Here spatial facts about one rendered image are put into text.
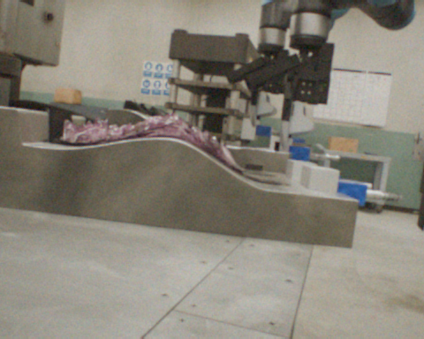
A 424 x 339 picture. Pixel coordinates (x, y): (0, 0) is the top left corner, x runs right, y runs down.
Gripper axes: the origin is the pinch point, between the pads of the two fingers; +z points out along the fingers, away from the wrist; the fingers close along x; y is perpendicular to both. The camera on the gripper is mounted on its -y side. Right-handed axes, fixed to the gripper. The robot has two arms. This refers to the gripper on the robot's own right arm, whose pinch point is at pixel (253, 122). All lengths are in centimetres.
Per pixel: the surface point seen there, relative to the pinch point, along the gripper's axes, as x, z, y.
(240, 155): -36.0, 7.6, 5.5
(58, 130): -60, 6, -17
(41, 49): 3, -16, -73
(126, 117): -36.0, 3.1, -18.5
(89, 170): -73, 10, -3
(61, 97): 553, -27, -466
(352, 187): -58, 9, 25
